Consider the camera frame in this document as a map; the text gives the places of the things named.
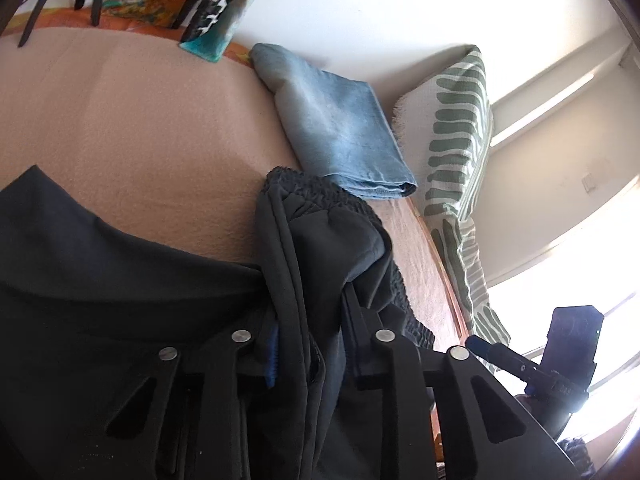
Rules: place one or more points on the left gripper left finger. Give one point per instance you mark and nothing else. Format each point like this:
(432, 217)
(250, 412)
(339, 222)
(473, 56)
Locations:
(199, 398)

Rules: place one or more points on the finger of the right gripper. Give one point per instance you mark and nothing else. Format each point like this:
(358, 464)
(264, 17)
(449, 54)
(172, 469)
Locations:
(504, 358)

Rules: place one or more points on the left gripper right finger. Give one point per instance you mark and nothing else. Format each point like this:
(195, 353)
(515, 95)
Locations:
(486, 433)

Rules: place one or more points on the black pants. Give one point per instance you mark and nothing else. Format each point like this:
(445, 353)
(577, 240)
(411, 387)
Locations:
(126, 359)

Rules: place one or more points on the green striped white cushion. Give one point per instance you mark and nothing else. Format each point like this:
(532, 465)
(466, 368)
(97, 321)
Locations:
(444, 127)

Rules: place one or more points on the peach blanket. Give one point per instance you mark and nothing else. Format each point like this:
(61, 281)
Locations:
(154, 160)

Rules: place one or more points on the folded blue jeans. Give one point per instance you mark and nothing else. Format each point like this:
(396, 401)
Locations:
(335, 126)

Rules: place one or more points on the orange floral bed sheet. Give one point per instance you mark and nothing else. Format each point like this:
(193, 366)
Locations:
(69, 18)

